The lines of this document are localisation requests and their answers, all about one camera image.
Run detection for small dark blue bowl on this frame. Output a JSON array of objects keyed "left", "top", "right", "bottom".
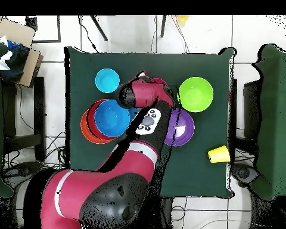
[{"left": 129, "top": 107, "right": 142, "bottom": 121}]

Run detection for large blue plastic bowl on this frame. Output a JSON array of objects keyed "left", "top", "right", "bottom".
[{"left": 95, "top": 100, "right": 132, "bottom": 139}]

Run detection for orange plastic bowl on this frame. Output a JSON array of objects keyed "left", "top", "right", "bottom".
[
  {"left": 80, "top": 109, "right": 113, "bottom": 145},
  {"left": 87, "top": 100, "right": 116, "bottom": 141}
]

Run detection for dark green tablecloth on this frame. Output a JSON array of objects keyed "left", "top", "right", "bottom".
[{"left": 64, "top": 46, "right": 237, "bottom": 200}]

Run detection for small cyan plastic bowl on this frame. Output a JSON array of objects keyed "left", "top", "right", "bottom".
[{"left": 95, "top": 68, "right": 121, "bottom": 94}]

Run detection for black tripod leg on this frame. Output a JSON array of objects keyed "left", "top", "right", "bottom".
[
  {"left": 159, "top": 15, "right": 168, "bottom": 39},
  {"left": 89, "top": 15, "right": 109, "bottom": 42}
]

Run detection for large green plastic bowl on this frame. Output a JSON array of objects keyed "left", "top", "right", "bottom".
[{"left": 178, "top": 76, "right": 215, "bottom": 113}]

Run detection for small yellow object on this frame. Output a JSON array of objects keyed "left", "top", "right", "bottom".
[{"left": 176, "top": 15, "right": 189, "bottom": 27}]

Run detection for purple plastic bowl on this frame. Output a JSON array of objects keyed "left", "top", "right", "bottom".
[{"left": 164, "top": 107, "right": 196, "bottom": 147}]

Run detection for yellow plastic cup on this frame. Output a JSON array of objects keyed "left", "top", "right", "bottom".
[{"left": 207, "top": 145, "right": 231, "bottom": 164}]

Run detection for blue and white cloth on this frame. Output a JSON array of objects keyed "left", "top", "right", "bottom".
[{"left": 0, "top": 37, "right": 30, "bottom": 83}]

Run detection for black equipment base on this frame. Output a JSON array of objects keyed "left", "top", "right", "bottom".
[
  {"left": 230, "top": 161, "right": 259, "bottom": 188},
  {"left": 2, "top": 161, "right": 43, "bottom": 181}
]

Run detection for cardboard box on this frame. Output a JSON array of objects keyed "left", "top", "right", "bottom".
[{"left": 0, "top": 18, "right": 45, "bottom": 88}]

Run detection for black bench frame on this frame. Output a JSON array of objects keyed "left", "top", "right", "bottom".
[
  {"left": 228, "top": 78, "right": 263, "bottom": 154},
  {"left": 2, "top": 76, "right": 48, "bottom": 162}
]

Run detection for tangled black floor cables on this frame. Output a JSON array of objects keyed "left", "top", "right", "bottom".
[{"left": 4, "top": 131, "right": 70, "bottom": 182}]

